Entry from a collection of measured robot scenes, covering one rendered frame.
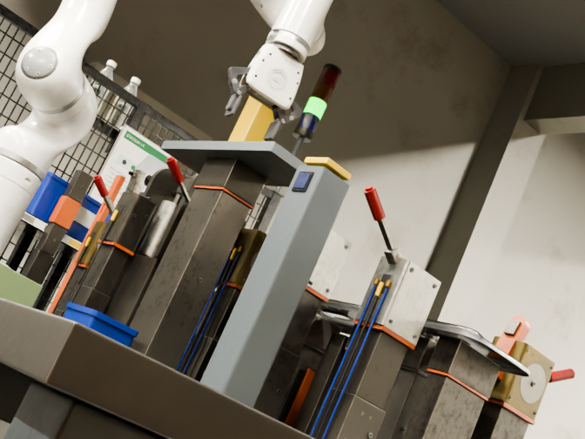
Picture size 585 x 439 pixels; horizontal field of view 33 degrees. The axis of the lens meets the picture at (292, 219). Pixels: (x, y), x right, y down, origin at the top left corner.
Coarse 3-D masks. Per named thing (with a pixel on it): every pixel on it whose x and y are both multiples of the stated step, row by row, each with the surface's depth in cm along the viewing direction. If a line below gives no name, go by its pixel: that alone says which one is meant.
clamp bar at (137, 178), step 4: (128, 172) 247; (132, 172) 247; (136, 172) 247; (140, 172) 247; (144, 172) 248; (132, 176) 247; (136, 176) 247; (140, 176) 247; (144, 176) 248; (148, 176) 250; (132, 180) 248; (136, 180) 246; (140, 180) 247; (144, 180) 248; (148, 180) 249; (128, 184) 249; (132, 184) 247; (136, 184) 246; (140, 184) 247; (128, 188) 248; (132, 188) 246; (136, 188) 247; (140, 188) 247; (136, 192) 247
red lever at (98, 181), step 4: (96, 176) 241; (100, 176) 241; (96, 180) 241; (100, 180) 241; (96, 184) 241; (100, 184) 241; (104, 184) 242; (100, 188) 241; (104, 188) 242; (100, 192) 242; (104, 192) 242; (108, 192) 243; (104, 196) 242; (108, 196) 243; (104, 200) 243; (108, 200) 243; (108, 204) 243; (112, 204) 244; (108, 208) 244; (112, 208) 244; (112, 212) 244
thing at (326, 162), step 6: (306, 162) 163; (312, 162) 161; (318, 162) 160; (324, 162) 159; (330, 162) 159; (330, 168) 160; (336, 168) 160; (342, 168) 161; (336, 174) 162; (342, 174) 161; (348, 174) 162
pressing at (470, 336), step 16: (336, 304) 182; (352, 304) 179; (336, 320) 201; (352, 320) 193; (432, 320) 164; (448, 336) 169; (464, 336) 164; (480, 336) 157; (480, 352) 170; (496, 352) 164; (512, 368) 170
